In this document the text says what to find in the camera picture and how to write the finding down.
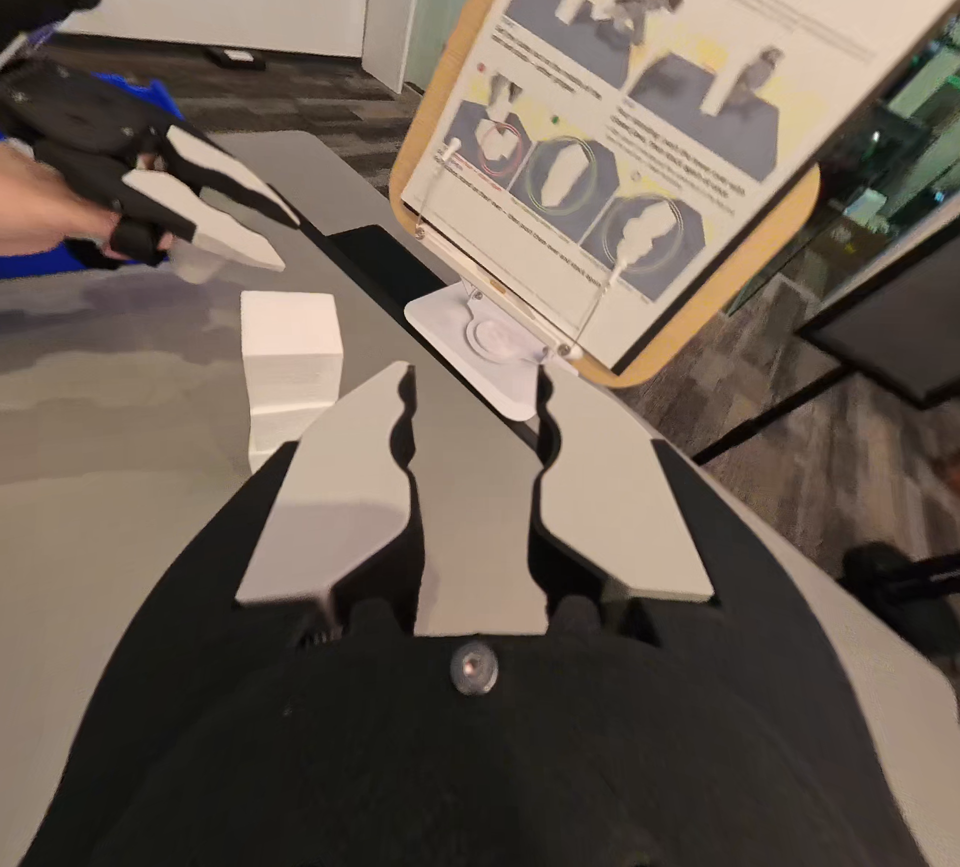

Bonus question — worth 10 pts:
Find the black chair part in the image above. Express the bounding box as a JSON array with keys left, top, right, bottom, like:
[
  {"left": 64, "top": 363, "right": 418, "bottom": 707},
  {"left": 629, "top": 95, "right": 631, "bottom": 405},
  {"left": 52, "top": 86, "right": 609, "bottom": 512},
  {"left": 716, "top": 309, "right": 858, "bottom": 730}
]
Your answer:
[{"left": 840, "top": 540, "right": 960, "bottom": 660}]

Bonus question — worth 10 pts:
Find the printed instruction sheet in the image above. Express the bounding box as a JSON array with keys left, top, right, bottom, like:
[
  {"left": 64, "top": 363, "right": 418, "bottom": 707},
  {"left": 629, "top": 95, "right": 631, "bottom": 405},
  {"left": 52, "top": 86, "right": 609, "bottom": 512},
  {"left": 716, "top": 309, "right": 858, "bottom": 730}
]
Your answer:
[{"left": 401, "top": 0, "right": 960, "bottom": 371}]

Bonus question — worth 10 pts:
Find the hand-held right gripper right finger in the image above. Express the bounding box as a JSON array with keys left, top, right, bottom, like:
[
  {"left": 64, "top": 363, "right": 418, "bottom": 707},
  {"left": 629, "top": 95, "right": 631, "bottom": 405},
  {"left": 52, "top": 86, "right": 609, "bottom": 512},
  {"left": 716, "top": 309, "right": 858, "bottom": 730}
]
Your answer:
[{"left": 528, "top": 364, "right": 715, "bottom": 624}]

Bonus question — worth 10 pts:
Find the black power adapter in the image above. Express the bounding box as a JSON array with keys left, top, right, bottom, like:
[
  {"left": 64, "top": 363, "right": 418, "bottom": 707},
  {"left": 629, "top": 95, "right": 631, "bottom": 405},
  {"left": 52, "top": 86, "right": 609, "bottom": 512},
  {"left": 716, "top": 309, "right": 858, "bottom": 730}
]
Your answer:
[{"left": 206, "top": 45, "right": 269, "bottom": 72}]

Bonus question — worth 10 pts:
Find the blue plastic bin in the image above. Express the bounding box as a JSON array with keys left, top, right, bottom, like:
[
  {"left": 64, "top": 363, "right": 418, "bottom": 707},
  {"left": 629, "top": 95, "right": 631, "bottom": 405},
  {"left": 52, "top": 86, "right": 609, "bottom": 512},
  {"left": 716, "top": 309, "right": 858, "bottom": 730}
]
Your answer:
[{"left": 0, "top": 75, "right": 185, "bottom": 281}]

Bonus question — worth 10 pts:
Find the white foam cube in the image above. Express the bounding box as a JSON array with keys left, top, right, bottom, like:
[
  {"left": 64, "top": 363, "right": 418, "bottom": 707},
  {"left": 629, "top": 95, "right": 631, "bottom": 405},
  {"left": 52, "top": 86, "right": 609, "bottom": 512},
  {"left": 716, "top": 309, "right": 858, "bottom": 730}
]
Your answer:
[
  {"left": 240, "top": 291, "right": 345, "bottom": 418},
  {"left": 247, "top": 398, "right": 336, "bottom": 474}
]

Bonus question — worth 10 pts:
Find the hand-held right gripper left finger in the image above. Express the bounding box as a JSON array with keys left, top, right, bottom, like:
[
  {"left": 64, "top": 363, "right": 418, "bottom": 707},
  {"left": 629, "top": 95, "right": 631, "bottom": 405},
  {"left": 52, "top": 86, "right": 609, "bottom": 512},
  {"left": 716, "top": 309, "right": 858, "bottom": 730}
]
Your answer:
[{"left": 236, "top": 360, "right": 421, "bottom": 639}]

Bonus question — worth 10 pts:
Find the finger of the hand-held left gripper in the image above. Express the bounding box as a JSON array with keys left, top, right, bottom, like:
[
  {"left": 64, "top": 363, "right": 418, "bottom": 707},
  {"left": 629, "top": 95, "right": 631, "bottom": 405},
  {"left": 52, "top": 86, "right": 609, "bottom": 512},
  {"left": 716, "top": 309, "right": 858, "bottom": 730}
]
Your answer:
[
  {"left": 122, "top": 168, "right": 288, "bottom": 285},
  {"left": 163, "top": 123, "right": 303, "bottom": 232}
]

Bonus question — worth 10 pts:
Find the wooden board document stand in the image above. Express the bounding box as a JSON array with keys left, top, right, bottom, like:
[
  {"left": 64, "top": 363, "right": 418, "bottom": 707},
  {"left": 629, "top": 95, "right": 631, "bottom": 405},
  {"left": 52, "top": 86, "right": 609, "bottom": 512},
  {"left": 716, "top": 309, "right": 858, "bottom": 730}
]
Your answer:
[{"left": 388, "top": 0, "right": 824, "bottom": 423}]

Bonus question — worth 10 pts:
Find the person's left hand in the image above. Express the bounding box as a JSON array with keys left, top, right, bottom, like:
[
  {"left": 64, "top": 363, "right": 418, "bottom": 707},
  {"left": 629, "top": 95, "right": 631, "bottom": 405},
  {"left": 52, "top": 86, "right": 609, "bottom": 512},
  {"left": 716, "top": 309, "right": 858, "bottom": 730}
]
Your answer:
[{"left": 0, "top": 141, "right": 177, "bottom": 261}]

